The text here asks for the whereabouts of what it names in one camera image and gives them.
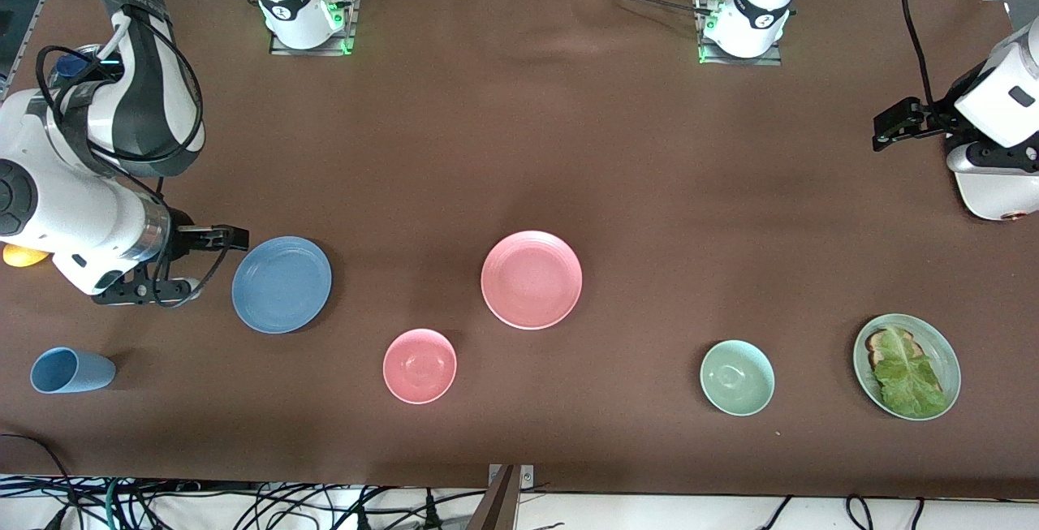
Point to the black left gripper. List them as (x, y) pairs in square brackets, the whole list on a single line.
[(928, 118)]

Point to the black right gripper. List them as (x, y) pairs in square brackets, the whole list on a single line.
[(180, 237)]

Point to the blue plate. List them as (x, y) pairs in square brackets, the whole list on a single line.
[(282, 285)]

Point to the pink plate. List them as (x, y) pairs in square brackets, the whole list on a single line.
[(532, 280)]

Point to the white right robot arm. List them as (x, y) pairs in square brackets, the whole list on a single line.
[(81, 213)]

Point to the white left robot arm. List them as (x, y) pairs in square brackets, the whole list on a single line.
[(759, 2)]

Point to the white toaster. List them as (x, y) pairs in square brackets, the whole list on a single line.
[(994, 197)]

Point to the blue cup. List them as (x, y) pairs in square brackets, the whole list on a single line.
[(73, 372)]

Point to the yellow lemon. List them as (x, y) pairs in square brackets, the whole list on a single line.
[(20, 256)]

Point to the brown bread slice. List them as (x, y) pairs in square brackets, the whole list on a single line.
[(873, 345)]

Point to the small pink bowl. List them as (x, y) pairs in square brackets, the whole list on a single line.
[(420, 366)]

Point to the green plate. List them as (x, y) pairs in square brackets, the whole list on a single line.
[(946, 359)]

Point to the brown table cloth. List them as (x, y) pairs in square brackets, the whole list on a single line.
[(454, 148)]

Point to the green lettuce leaf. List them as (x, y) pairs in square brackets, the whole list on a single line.
[(909, 384)]

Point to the small green bowl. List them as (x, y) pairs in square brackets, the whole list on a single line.
[(737, 377)]

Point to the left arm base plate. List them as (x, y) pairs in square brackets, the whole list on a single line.
[(771, 55)]

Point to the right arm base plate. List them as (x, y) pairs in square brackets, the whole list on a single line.
[(345, 35)]

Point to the dark camera pole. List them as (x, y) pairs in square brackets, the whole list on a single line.
[(499, 506)]

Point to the silver mounting bracket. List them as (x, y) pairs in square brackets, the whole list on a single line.
[(528, 475)]

